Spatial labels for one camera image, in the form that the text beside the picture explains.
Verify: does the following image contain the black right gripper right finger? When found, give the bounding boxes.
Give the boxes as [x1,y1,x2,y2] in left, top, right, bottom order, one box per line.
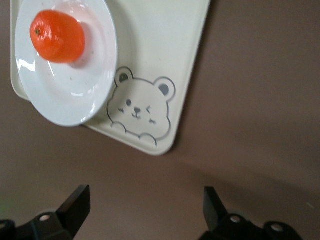
[198,186,304,240]

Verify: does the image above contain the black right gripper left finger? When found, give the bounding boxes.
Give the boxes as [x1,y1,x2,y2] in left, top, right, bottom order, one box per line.
[0,184,91,240]

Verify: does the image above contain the round white plate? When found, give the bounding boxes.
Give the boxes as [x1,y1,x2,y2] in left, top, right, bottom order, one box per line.
[14,0,118,128]

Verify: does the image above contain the orange mandarin fruit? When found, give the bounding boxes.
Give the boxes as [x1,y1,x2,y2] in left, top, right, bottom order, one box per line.
[29,9,86,64]

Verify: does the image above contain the cream tray with bear print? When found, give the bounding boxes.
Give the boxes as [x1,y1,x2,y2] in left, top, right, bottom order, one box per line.
[9,0,212,156]

